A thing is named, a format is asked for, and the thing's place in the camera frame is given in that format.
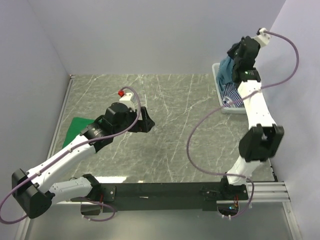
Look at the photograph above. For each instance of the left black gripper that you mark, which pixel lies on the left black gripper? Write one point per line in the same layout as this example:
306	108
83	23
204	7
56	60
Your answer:
147	122

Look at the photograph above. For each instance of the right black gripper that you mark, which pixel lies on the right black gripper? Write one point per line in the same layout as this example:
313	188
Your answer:
230	52

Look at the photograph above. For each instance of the blue tank top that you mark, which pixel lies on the blue tank top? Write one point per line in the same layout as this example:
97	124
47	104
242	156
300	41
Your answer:
224	74

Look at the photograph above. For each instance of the green tank top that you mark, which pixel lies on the green tank top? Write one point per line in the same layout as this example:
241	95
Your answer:
76	126

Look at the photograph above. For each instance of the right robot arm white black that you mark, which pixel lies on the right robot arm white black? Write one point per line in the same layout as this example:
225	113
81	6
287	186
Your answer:
264	136

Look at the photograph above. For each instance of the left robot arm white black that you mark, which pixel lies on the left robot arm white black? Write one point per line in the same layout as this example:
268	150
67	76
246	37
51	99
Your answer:
37	189

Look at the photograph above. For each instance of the striped tank top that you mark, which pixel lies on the striped tank top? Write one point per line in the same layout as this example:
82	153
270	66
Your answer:
230	96

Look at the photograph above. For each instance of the black base beam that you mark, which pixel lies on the black base beam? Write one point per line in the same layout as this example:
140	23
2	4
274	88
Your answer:
168	196

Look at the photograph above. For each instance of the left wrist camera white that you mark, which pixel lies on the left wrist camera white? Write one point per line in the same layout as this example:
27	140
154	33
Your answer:
128	99

